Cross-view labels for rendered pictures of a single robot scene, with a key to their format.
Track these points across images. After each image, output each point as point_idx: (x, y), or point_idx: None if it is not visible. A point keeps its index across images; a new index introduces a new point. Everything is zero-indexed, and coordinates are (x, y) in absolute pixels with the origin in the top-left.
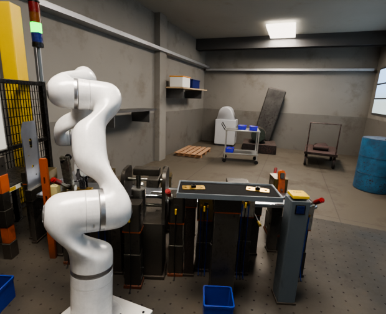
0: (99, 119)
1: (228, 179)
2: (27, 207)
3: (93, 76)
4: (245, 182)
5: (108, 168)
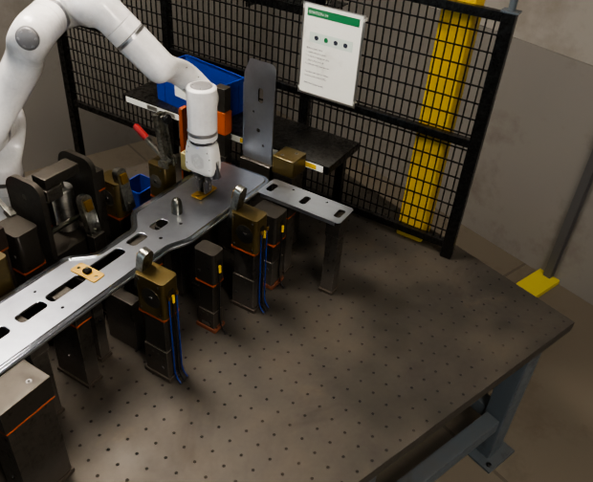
0: (5, 51)
1: (36, 373)
2: None
3: (70, 3)
4: None
5: None
